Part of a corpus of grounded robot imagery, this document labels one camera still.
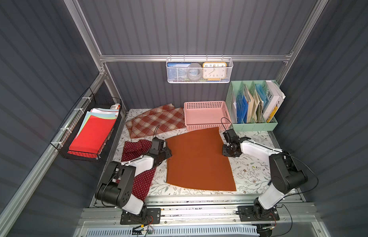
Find yellow alarm clock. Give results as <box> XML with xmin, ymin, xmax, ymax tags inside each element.
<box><xmin>202</xmin><ymin>62</ymin><xmax>227</xmax><ymax>81</ymax></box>

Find grey tape roll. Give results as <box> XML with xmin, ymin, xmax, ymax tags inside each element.
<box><xmin>187</xmin><ymin>63</ymin><xmax>203</xmax><ymax>82</ymax></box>

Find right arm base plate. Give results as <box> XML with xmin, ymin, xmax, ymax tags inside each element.
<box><xmin>236</xmin><ymin>205</ymin><xmax>280</xmax><ymax>222</ymax></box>

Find black wire side basket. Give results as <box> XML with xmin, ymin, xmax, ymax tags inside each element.
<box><xmin>51</xmin><ymin>92</ymin><xmax>122</xmax><ymax>162</ymax></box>

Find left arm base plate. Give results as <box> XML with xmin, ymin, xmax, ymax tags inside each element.
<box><xmin>120</xmin><ymin>208</ymin><xmax>161</xmax><ymax>225</ymax></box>

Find pink plastic basket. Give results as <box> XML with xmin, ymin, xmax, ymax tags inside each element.
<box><xmin>184</xmin><ymin>101</ymin><xmax>232</xmax><ymax>131</ymax></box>

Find rust orange skirt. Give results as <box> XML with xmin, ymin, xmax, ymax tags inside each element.
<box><xmin>166</xmin><ymin>127</ymin><xmax>236</xmax><ymax>192</ymax></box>

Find mint green file organizer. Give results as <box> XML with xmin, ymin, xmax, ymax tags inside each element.
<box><xmin>226</xmin><ymin>80</ymin><xmax>278</xmax><ymax>132</ymax></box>

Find blue folders in organizer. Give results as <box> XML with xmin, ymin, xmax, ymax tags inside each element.
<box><xmin>236</xmin><ymin>88</ymin><xmax>248</xmax><ymax>123</ymax></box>

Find white book in organizer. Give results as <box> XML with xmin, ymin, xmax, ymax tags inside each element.
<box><xmin>263</xmin><ymin>81</ymin><xmax>286</xmax><ymax>122</ymax></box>

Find floral table mat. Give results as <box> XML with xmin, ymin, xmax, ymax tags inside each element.
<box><xmin>110</xmin><ymin>109</ymin><xmax>274</xmax><ymax>198</ymax></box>

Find dark red polka-dot skirt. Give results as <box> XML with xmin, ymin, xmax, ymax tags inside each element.
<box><xmin>121</xmin><ymin>139</ymin><xmax>156</xmax><ymax>201</ymax></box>

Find red plaid skirt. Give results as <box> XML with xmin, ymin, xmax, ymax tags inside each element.
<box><xmin>125</xmin><ymin>104</ymin><xmax>186</xmax><ymax>139</ymax></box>

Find white wire wall basket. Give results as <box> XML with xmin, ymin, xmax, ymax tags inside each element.
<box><xmin>166</xmin><ymin>56</ymin><xmax>233</xmax><ymax>84</ymax></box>

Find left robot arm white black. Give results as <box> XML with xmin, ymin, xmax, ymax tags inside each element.
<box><xmin>95</xmin><ymin>137</ymin><xmax>172</xmax><ymax>218</ymax></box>

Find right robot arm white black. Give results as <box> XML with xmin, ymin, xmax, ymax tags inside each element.
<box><xmin>222</xmin><ymin>129</ymin><xmax>308</xmax><ymax>220</ymax></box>

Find blue box in basket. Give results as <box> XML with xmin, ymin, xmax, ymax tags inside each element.
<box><xmin>166</xmin><ymin>62</ymin><xmax>190</xmax><ymax>83</ymax></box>

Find red paper stack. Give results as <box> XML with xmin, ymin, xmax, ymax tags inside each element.
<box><xmin>68</xmin><ymin>112</ymin><xmax>117</xmax><ymax>158</ymax></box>

